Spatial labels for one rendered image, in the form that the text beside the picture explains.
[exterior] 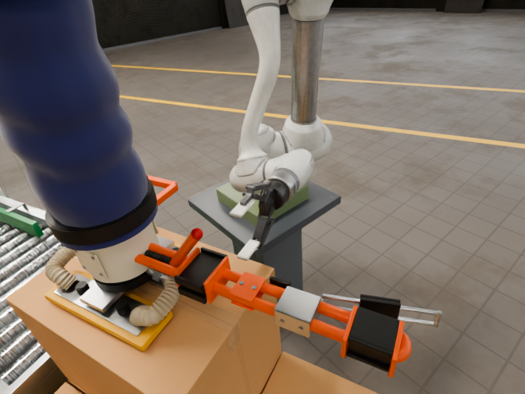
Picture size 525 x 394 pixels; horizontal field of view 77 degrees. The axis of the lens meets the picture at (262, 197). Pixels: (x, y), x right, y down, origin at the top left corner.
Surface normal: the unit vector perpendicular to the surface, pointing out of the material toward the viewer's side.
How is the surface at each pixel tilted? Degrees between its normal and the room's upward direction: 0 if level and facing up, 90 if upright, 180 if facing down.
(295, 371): 0
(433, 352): 0
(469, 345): 0
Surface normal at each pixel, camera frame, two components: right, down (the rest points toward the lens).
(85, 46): 0.98, 0.14
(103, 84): 0.96, -0.06
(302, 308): -0.08, -0.83
